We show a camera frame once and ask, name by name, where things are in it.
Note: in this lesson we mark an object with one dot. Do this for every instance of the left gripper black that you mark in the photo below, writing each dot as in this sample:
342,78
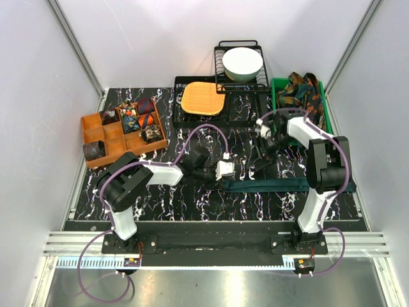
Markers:
213,186

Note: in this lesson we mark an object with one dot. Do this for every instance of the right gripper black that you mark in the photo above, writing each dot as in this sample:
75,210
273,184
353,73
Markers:
265,148

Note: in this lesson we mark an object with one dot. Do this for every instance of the dark green tie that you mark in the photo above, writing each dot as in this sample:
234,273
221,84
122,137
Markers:
276,185

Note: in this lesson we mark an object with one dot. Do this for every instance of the brown blue tie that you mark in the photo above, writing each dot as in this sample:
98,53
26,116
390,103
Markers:
94,150

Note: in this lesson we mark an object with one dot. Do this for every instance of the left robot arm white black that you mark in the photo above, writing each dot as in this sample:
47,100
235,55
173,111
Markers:
125,179

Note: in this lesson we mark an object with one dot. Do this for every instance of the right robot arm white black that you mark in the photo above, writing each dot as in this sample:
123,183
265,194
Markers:
327,167

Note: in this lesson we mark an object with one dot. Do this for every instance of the brown teal patterned tie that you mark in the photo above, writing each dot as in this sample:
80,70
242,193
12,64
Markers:
293,93

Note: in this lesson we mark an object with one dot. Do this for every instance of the green plastic bin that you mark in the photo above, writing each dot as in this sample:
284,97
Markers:
282,81

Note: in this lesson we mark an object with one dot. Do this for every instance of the orange woven pot holder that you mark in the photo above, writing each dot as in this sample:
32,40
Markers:
201,98

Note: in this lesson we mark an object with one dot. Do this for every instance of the navy tie orange flowers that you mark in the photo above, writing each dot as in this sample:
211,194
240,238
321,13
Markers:
314,101

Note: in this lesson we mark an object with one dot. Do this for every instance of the rolled beige patterned tie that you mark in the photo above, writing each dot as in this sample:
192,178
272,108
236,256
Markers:
151,134

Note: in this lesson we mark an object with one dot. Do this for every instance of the white bowl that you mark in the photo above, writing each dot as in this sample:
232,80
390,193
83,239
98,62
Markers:
242,64

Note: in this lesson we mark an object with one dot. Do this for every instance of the orange wooden divided box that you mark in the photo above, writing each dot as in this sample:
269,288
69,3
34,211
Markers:
116,142

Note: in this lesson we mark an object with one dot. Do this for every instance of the rolled navy orange striped tie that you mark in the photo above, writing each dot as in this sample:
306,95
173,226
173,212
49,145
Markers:
147,119

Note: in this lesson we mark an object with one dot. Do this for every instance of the rolled blue paisley tie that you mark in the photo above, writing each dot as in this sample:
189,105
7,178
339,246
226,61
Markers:
130,124

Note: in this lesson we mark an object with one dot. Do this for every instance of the rolled maroon striped tie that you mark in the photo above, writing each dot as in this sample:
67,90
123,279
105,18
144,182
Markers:
145,106

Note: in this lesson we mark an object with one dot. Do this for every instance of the rolled colourful floral tie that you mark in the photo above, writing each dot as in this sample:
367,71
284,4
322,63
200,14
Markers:
129,109

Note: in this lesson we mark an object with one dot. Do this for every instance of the rolled dark floral tie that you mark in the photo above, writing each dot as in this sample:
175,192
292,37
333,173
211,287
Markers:
109,116

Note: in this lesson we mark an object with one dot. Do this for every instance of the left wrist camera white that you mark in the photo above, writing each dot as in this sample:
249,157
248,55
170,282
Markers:
224,169

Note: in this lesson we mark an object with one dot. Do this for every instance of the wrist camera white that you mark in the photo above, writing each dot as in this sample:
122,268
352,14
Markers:
264,129
224,169

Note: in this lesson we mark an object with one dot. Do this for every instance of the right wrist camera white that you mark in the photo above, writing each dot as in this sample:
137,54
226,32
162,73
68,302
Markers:
264,129

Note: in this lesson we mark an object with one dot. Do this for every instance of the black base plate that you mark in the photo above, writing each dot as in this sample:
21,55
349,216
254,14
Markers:
214,244

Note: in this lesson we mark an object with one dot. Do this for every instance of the black wire dish rack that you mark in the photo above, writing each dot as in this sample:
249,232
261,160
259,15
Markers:
259,84

